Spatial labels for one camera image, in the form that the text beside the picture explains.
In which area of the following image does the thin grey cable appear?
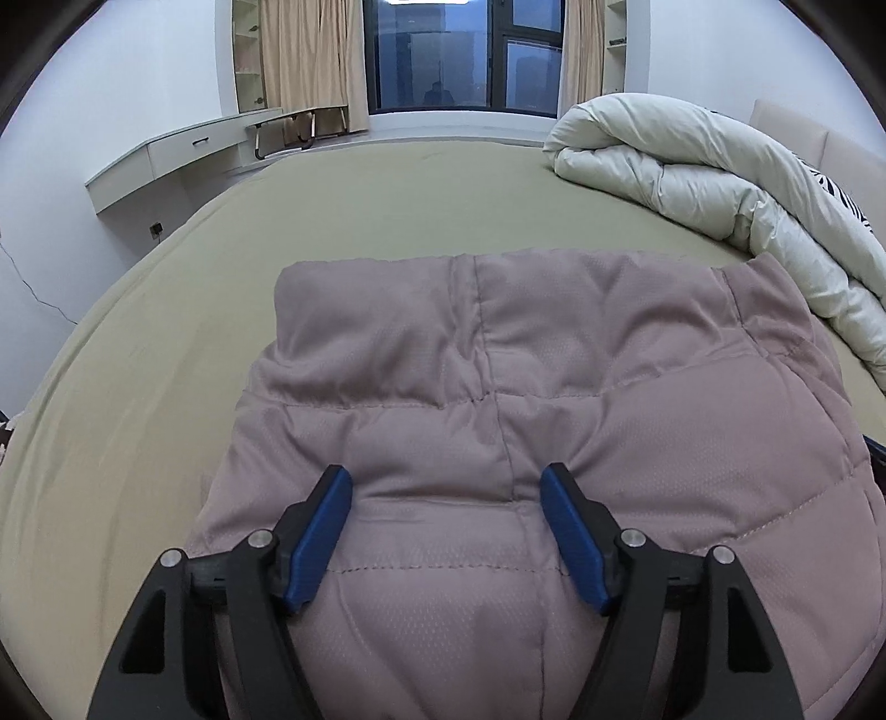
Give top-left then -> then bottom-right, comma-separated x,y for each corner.
0,242 -> 79,325

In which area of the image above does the dark framed window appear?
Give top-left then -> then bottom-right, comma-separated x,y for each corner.
363,0 -> 565,117

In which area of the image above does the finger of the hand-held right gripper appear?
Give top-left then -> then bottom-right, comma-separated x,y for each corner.
862,436 -> 886,494

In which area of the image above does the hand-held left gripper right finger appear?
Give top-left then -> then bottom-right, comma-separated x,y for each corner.
540,462 -> 804,720

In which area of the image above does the zebra striped pillow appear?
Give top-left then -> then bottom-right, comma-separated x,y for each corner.
796,156 -> 886,243

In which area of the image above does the white floating desk with drawer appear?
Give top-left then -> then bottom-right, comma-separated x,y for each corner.
84,107 -> 285,215

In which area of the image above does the white wall shelf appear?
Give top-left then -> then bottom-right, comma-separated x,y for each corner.
604,0 -> 631,98
231,0 -> 267,115

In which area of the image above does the bed with olive sheet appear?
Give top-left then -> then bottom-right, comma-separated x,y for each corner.
0,138 -> 886,720

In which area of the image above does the dusty pink hooded puffer coat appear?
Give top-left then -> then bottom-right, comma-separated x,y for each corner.
187,250 -> 886,720

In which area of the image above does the white folded duvet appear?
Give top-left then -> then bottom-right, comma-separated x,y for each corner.
543,93 -> 886,395

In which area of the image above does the beige padded headboard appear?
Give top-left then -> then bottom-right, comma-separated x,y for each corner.
751,98 -> 886,182

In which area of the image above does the folding lap table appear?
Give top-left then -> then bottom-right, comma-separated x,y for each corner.
245,106 -> 349,162

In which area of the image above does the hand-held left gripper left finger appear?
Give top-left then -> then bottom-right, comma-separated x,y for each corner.
86,465 -> 356,720

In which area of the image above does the beige curtain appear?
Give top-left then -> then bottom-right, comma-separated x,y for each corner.
259,0 -> 371,136
559,0 -> 609,119

